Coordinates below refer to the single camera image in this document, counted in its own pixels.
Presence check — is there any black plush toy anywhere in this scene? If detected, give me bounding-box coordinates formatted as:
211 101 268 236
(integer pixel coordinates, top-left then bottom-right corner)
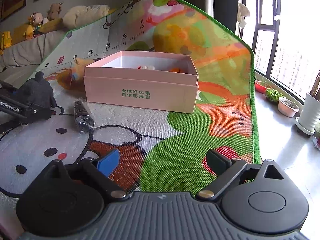
15 72 57 108

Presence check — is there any black bundle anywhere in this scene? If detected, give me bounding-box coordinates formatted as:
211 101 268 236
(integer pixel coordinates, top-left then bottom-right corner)
74 100 95 133

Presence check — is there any orange brown plush toy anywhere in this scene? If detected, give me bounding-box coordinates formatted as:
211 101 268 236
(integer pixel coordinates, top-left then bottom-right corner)
56 57 99 92

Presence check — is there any white yogurt bottle red cap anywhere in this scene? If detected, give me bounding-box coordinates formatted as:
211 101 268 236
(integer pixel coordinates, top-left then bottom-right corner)
138 66 155 70

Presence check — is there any orange pumpkin toy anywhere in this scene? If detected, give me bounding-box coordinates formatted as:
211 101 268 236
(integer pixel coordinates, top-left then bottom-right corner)
170 68 188 74

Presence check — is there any grey sofa cushion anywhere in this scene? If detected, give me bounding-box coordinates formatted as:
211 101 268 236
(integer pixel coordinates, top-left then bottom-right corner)
1 29 66 86

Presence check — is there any colourful cartoon play mat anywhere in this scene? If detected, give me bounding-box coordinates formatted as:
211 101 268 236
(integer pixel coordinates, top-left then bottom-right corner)
0 0 262 205

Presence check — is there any yellow duck plush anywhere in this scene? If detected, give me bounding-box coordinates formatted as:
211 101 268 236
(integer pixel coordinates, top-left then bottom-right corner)
0 31 12 55

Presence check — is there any pink flower pot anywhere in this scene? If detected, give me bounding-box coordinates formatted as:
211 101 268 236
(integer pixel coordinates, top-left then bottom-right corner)
278 97 299 118

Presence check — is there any small potted green plant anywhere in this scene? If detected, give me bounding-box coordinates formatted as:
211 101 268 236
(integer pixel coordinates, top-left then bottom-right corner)
265 88 283 103

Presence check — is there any red flower pot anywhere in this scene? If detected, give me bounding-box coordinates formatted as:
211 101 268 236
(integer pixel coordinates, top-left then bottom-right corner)
254 80 271 94

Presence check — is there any white plant pot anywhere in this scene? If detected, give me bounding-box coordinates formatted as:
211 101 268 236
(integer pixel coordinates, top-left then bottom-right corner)
295 93 320 136

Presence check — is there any small doll pink face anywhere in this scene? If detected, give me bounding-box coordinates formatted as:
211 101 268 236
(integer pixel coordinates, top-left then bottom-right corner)
29 12 49 30

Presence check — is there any brown deer plush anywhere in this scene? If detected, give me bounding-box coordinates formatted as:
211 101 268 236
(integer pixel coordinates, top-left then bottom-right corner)
47 3 63 21

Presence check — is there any pink cardboard box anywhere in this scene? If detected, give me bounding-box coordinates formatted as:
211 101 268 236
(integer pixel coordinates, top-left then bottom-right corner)
84 51 199 113

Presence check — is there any beige plush pillow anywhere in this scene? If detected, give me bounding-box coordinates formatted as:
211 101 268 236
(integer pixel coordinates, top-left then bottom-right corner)
62 4 110 30

